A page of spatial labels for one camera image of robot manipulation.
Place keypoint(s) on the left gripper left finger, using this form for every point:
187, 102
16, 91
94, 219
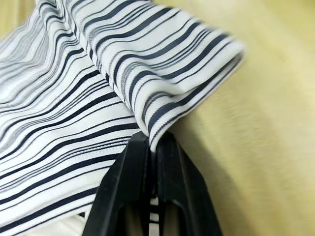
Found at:
118, 186

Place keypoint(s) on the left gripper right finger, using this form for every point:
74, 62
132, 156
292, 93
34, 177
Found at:
179, 177

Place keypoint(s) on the striped white and navy T-shirt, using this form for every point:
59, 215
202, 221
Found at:
81, 86

